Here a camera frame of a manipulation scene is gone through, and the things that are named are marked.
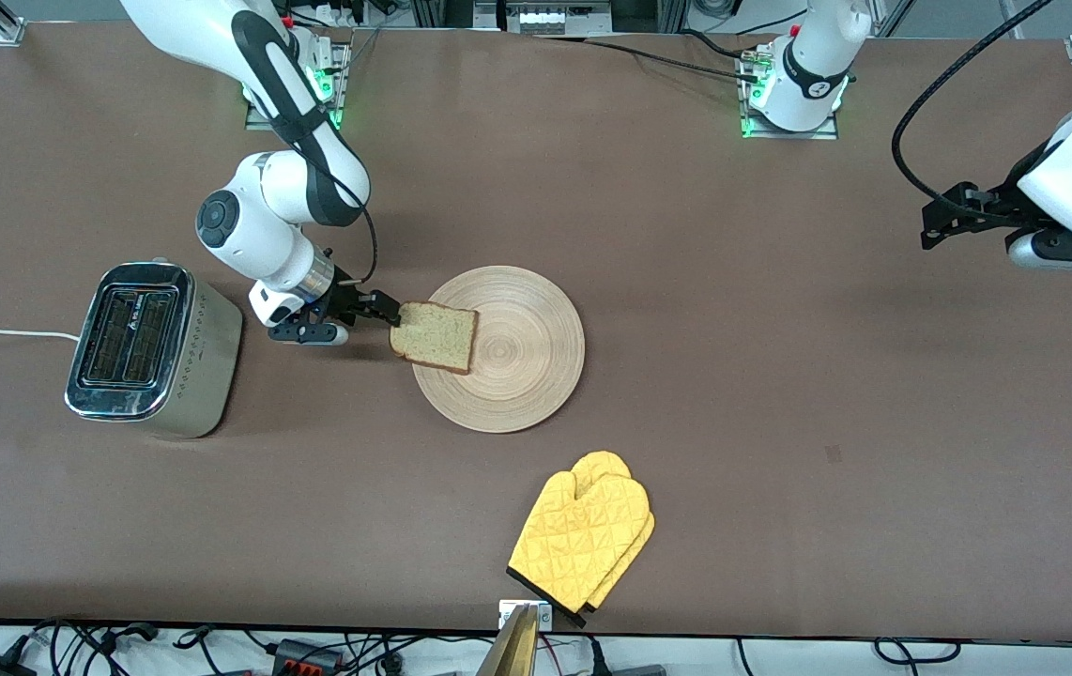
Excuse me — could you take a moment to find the brass camera mount pole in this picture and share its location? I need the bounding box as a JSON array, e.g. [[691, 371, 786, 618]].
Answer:
[[475, 606, 542, 676]]

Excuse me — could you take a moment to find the white mount bracket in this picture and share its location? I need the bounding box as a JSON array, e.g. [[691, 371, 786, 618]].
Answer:
[[498, 601, 553, 632]]

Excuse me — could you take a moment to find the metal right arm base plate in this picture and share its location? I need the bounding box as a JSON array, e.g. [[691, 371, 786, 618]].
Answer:
[[245, 42, 351, 132]]

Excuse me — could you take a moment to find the yellow quilted oven mitt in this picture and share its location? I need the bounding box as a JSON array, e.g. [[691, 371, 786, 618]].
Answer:
[[581, 507, 657, 628], [508, 451, 654, 616]]

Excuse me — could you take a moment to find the chrome and beige toaster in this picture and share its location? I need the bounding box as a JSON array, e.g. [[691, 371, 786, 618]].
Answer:
[[64, 261, 244, 439]]

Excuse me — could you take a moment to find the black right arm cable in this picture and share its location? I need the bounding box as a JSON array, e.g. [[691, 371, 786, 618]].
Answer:
[[306, 155, 379, 284]]

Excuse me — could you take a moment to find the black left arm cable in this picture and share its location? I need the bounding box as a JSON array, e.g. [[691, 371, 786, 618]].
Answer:
[[893, 0, 1053, 224]]

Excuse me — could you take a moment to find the black and red connector box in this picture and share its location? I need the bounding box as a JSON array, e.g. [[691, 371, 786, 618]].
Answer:
[[273, 638, 345, 673]]

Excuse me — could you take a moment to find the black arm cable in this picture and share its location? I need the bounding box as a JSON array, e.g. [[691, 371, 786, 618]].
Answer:
[[893, 0, 1053, 224], [306, 155, 379, 284]]

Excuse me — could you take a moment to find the slice of brown bread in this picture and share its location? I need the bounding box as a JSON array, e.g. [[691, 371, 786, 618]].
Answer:
[[390, 300, 480, 376]]

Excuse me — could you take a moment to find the grey electrical box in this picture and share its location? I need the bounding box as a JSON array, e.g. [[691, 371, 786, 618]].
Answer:
[[503, 0, 614, 37]]

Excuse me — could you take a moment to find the black cable on table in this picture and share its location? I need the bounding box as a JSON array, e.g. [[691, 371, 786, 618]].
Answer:
[[536, 33, 762, 81]]

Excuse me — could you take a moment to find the round wooden plate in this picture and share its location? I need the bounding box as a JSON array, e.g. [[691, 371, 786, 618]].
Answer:
[[411, 266, 586, 434]]

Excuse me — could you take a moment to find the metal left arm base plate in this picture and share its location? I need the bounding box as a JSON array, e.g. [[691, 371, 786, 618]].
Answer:
[[741, 47, 839, 142]]

